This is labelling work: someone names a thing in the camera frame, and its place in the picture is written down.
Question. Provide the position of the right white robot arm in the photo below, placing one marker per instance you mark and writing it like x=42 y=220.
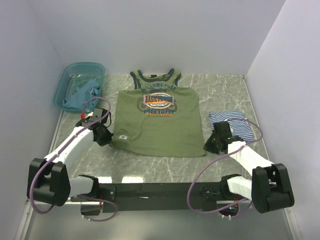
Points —
x=269 y=188

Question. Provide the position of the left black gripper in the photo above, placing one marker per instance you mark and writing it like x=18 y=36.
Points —
x=107 y=139

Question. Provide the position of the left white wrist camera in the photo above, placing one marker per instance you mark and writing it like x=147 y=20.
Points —
x=86 y=115

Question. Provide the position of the aluminium extrusion frame rail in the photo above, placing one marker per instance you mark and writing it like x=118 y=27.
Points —
x=28 y=210

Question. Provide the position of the blue tank top in basket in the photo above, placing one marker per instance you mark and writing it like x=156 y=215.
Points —
x=78 y=100

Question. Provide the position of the teal plastic laundry basket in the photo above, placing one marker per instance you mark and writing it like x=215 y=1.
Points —
x=76 y=75

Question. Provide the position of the blue white striped tank top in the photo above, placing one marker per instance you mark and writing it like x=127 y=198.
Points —
x=238 y=128

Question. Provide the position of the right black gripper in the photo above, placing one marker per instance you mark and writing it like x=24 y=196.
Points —
x=208 y=145

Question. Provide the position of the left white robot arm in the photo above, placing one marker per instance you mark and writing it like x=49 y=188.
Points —
x=49 y=180

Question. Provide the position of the olive green tank top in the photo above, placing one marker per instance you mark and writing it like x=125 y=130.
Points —
x=158 y=118

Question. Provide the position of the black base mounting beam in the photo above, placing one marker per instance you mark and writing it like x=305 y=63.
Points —
x=160 y=196

